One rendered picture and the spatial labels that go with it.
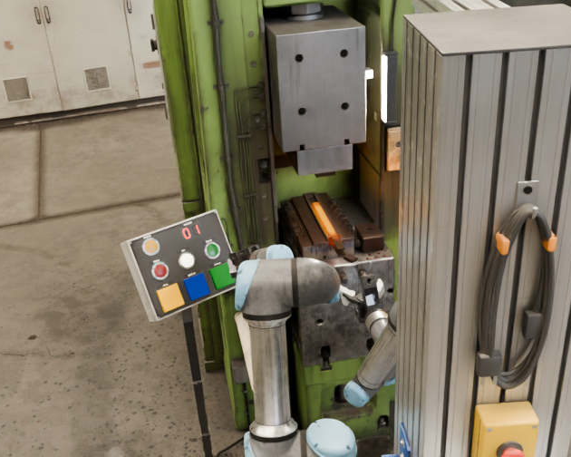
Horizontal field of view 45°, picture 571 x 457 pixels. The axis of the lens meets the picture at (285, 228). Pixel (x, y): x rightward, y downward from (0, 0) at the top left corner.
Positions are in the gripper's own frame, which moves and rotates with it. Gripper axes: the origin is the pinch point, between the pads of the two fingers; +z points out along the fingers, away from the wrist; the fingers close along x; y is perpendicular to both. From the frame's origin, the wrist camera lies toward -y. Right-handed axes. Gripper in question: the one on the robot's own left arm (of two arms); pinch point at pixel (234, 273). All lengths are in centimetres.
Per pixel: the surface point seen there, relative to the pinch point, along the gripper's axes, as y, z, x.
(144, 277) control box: 9.4, 10.4, 25.6
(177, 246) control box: 15.0, 10.4, 11.4
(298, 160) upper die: 28.1, -5.1, -35.7
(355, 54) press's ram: 54, -30, -55
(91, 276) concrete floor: 14, 236, -14
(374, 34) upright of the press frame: 62, -18, -77
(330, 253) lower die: -7.9, 10.6, -45.0
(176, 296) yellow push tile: -0.2, 9.7, 18.1
